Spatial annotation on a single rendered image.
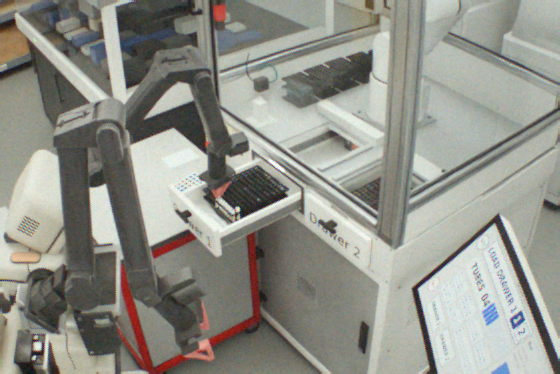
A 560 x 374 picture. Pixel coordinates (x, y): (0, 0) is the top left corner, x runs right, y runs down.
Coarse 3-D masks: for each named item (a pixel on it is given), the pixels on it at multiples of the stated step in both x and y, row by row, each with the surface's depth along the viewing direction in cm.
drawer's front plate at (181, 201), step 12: (180, 192) 200; (180, 204) 199; (192, 204) 194; (192, 216) 194; (204, 216) 189; (204, 228) 190; (216, 228) 185; (204, 240) 194; (216, 240) 187; (216, 252) 189
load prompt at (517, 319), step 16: (496, 240) 140; (496, 256) 137; (496, 272) 134; (496, 288) 132; (512, 288) 127; (512, 304) 125; (512, 320) 123; (528, 320) 119; (512, 336) 120; (528, 336) 116
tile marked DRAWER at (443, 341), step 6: (444, 330) 139; (438, 336) 139; (444, 336) 138; (450, 336) 136; (438, 342) 138; (444, 342) 137; (450, 342) 135; (438, 348) 137; (444, 348) 136; (450, 348) 134; (438, 354) 136; (444, 354) 134; (450, 354) 133; (444, 360) 133; (450, 360) 132
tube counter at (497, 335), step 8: (488, 296) 133; (480, 304) 133; (488, 304) 131; (488, 312) 130; (496, 312) 128; (488, 320) 129; (496, 320) 127; (488, 328) 127; (496, 328) 125; (488, 336) 126; (496, 336) 124; (504, 336) 122; (496, 344) 123; (504, 344) 121; (496, 352) 122; (504, 352) 120
